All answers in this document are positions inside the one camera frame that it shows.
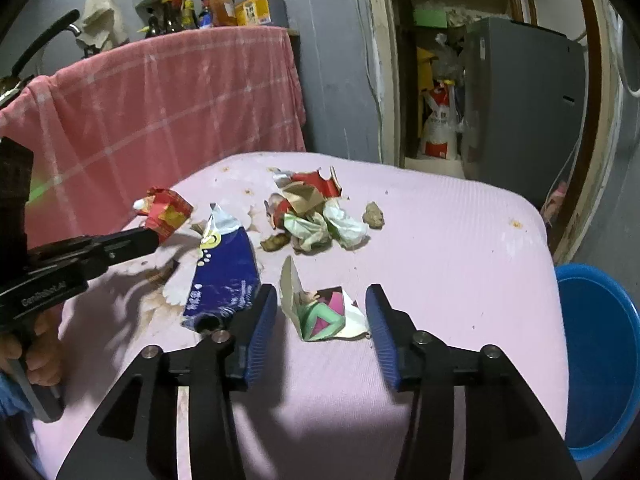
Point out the blue snack bag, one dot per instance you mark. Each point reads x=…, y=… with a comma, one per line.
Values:
x=225, y=270

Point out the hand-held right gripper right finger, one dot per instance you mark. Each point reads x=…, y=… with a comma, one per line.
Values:
x=382, y=340

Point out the person's left hand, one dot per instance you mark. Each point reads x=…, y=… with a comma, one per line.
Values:
x=45, y=355

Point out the pink green carton piece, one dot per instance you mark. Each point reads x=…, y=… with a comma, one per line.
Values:
x=320, y=320

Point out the green white crumpled wrapper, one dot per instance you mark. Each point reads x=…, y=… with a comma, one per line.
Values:
x=305, y=227

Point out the dark sauce bottle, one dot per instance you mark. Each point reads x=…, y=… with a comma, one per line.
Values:
x=172, y=22

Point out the brown peel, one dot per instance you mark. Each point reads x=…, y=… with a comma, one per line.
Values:
x=275, y=242

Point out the yellow cardboard box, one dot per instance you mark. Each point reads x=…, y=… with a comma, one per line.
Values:
x=424, y=75

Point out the red wrapper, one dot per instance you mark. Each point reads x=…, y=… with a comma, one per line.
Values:
x=170, y=210

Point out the white red sack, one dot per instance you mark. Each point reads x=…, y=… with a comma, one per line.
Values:
x=442, y=130

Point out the brown lump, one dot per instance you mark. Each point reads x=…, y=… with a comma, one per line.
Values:
x=374, y=215

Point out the red torn carton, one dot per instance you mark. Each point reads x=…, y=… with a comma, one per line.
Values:
x=320, y=182

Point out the pink cloth item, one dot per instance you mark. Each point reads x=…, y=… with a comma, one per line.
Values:
x=557, y=200

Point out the grey washing machine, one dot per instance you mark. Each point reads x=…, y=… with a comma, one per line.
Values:
x=520, y=110

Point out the brown cardboard piece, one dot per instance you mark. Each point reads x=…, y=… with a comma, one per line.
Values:
x=302, y=197

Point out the blue plastic basin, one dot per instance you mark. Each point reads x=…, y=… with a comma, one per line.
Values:
x=595, y=360

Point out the silver foil scrap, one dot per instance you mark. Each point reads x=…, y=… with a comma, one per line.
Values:
x=281, y=180

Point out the pink table cloth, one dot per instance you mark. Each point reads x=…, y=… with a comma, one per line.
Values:
x=450, y=260

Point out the green box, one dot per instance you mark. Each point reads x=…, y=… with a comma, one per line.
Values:
x=430, y=16

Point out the clear plastic bag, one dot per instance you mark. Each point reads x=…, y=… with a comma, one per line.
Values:
x=450, y=57

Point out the beige hanging cloth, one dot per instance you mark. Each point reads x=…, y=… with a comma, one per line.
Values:
x=102, y=15

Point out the red checked cloth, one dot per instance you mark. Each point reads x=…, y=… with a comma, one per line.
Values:
x=175, y=110

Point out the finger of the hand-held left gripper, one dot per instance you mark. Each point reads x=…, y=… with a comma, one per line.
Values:
x=125, y=250

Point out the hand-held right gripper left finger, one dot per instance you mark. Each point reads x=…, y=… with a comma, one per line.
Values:
x=260, y=335

